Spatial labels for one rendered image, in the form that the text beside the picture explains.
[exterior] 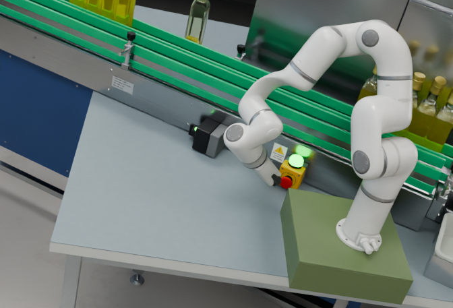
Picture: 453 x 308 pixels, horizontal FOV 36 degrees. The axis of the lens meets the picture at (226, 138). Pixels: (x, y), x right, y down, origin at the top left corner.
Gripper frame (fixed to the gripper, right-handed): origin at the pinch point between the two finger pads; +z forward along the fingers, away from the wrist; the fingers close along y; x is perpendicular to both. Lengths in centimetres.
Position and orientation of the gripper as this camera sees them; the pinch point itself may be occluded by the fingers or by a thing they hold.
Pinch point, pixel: (274, 178)
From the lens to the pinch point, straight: 204.2
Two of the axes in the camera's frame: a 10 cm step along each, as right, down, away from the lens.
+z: 4.1, 4.5, 8.0
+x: 7.1, -7.0, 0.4
